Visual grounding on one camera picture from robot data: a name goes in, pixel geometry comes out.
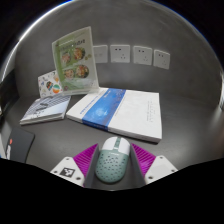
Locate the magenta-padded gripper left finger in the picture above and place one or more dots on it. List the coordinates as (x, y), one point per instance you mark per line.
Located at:
(71, 168)

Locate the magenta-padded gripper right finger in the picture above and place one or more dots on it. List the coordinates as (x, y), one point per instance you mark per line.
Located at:
(156, 168)

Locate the green and white computer mouse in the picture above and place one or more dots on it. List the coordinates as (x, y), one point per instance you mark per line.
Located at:
(112, 163)

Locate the dark grey mouse pad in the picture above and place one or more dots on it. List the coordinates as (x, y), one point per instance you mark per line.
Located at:
(21, 145)

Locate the white book with blue band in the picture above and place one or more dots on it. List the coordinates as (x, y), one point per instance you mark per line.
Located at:
(133, 113)

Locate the grey building-cover book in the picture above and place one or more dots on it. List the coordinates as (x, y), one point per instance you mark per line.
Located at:
(46, 108)

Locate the white card with colourful stickers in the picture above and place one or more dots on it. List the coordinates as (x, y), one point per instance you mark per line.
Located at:
(48, 85)

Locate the clear stand with green menu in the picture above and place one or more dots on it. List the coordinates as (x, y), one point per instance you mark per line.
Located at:
(75, 61)

